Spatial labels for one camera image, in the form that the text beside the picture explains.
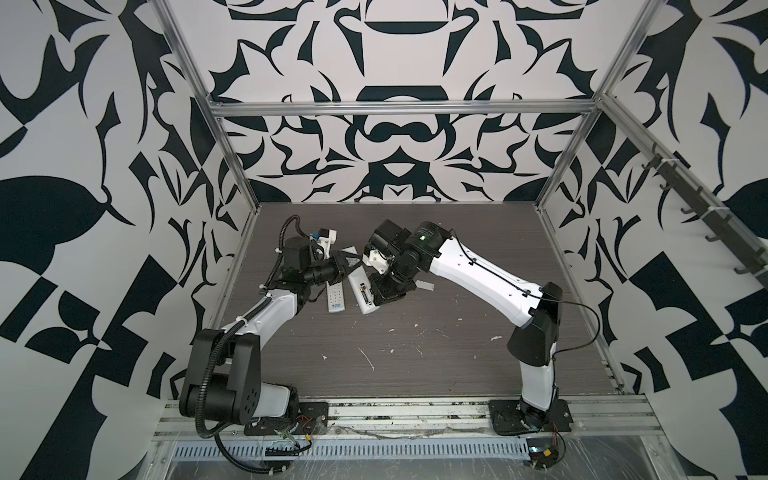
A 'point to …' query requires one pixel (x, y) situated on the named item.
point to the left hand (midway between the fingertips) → (366, 254)
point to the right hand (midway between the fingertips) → (374, 301)
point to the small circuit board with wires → (543, 452)
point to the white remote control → (335, 297)
